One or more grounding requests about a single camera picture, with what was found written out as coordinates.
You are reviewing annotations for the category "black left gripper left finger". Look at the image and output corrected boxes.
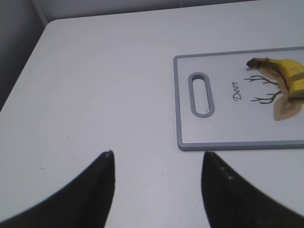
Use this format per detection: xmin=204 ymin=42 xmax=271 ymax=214
xmin=0 ymin=151 xmax=115 ymax=228

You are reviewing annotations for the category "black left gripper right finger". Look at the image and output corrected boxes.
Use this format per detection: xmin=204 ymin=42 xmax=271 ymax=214
xmin=201 ymin=152 xmax=304 ymax=228

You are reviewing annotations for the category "yellow banana cut piece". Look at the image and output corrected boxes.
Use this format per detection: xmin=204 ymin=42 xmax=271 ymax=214
xmin=288 ymin=79 xmax=304 ymax=99

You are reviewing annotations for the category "yellow banana stem half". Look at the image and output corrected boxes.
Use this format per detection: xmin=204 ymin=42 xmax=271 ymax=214
xmin=246 ymin=57 xmax=304 ymax=84

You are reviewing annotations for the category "white deer cutting board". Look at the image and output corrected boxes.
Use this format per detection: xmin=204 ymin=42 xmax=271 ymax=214
xmin=173 ymin=47 xmax=304 ymax=151

